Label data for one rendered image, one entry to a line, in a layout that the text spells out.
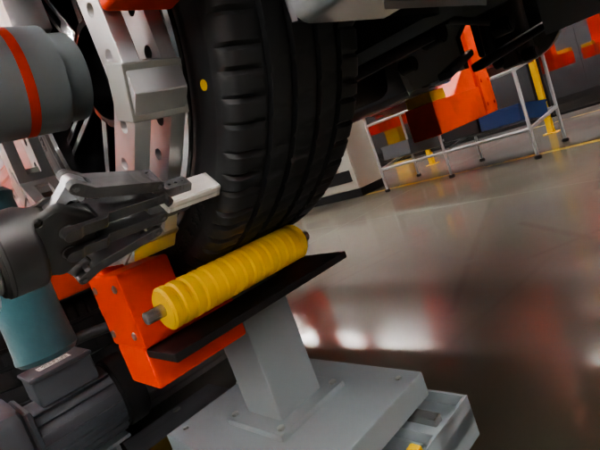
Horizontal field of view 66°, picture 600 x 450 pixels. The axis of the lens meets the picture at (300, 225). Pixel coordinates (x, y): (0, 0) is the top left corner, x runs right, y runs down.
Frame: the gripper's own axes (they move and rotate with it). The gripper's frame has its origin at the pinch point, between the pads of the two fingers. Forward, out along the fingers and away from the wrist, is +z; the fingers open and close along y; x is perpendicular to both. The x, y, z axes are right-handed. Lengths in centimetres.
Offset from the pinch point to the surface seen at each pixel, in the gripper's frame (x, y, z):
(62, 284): 39, -51, 0
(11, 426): 13, -48, -20
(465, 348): -30, -60, 74
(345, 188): 190, -261, 386
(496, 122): 66, -104, 370
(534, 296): -35, -55, 106
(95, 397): 12, -53, -7
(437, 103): 47, -43, 179
